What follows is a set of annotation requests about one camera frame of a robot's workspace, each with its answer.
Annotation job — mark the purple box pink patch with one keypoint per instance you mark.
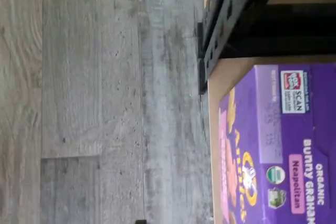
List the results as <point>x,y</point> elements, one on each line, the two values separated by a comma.
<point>288,134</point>

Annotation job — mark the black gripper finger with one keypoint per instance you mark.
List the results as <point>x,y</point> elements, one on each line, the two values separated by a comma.
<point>140,222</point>

